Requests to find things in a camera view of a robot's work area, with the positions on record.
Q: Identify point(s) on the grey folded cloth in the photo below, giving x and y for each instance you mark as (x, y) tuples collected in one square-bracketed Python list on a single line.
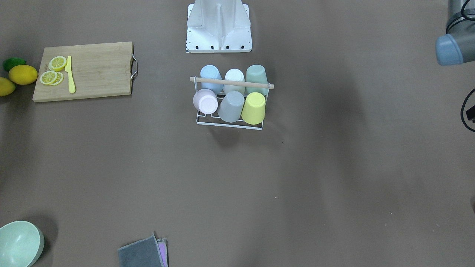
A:
[(148, 252)]

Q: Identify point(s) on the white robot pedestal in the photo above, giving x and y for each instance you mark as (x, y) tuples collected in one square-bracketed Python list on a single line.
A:
[(218, 26)]

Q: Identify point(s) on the lemon slice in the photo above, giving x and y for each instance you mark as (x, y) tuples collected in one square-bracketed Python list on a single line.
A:
[(51, 78), (57, 64)]

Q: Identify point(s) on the green lime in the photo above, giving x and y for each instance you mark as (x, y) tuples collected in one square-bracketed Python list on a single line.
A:
[(8, 64)]

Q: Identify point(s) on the whole yellow lemon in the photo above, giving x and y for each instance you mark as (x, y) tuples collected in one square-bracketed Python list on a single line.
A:
[(23, 74)]

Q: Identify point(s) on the green plastic cup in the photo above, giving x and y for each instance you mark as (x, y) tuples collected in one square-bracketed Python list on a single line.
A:
[(257, 74)]

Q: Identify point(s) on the pink plastic cup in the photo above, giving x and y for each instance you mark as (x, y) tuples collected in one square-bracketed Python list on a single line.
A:
[(205, 101)]

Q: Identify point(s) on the white wire cup holder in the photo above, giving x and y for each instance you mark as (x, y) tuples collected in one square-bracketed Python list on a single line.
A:
[(214, 119)]

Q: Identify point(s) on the blue plastic cup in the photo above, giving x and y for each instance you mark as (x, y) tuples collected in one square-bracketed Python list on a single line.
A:
[(211, 72)]

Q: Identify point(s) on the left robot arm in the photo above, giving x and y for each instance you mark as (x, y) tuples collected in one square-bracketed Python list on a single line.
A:
[(457, 45)]

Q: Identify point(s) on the mint green bowl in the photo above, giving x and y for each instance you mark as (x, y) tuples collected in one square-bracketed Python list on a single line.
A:
[(21, 244)]

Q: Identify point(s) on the grey plastic cup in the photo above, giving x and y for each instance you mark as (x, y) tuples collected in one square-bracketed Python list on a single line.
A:
[(231, 106)]

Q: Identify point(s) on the yellow plastic cup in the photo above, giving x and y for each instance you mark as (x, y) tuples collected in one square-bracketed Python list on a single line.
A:
[(254, 108)]

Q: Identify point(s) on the wooden cutting board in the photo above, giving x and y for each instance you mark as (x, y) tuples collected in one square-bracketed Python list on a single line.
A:
[(99, 71)]

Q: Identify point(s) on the white plastic cup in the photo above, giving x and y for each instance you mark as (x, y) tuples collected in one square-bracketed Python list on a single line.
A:
[(234, 74)]

